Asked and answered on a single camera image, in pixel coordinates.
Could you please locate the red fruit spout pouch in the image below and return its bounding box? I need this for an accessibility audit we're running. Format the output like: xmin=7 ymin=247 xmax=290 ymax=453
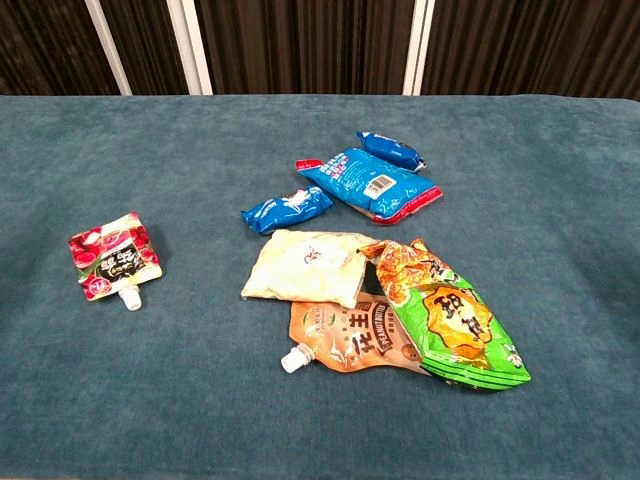
xmin=67 ymin=211 xmax=164 ymax=312

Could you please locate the cream yellow plastic bag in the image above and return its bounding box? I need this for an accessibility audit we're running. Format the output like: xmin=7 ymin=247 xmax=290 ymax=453
xmin=240 ymin=229 xmax=377 ymax=310

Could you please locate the large blue barcode bag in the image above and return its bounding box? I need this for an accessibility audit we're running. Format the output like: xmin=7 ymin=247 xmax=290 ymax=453
xmin=294 ymin=146 xmax=444 ymax=226

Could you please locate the orange green snack bag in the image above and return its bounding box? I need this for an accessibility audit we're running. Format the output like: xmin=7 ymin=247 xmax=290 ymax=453
xmin=358 ymin=237 xmax=532 ymax=391

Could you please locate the white background post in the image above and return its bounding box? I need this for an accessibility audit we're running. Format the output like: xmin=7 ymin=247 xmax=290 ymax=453
xmin=166 ymin=0 xmax=214 ymax=96
xmin=83 ymin=0 xmax=134 ymax=96
xmin=402 ymin=0 xmax=437 ymax=96

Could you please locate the teal velvet tablecloth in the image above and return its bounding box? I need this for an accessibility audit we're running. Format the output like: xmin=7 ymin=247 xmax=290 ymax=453
xmin=0 ymin=93 xmax=640 ymax=480

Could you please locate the brown peanut butter spout pouch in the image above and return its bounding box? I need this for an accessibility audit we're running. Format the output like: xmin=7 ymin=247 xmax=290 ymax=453
xmin=279 ymin=298 xmax=426 ymax=375

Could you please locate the small blue snack pack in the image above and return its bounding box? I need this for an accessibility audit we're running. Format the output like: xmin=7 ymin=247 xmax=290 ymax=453
xmin=355 ymin=130 xmax=427 ymax=174
xmin=240 ymin=184 xmax=335 ymax=236

